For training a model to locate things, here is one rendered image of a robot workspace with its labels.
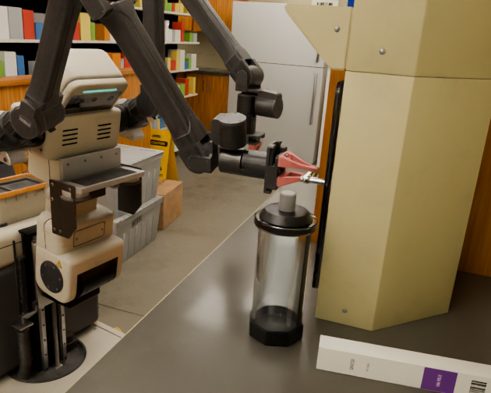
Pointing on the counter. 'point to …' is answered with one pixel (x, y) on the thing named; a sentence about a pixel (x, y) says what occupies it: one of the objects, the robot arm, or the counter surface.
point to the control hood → (325, 30)
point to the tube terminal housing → (407, 156)
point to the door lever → (312, 178)
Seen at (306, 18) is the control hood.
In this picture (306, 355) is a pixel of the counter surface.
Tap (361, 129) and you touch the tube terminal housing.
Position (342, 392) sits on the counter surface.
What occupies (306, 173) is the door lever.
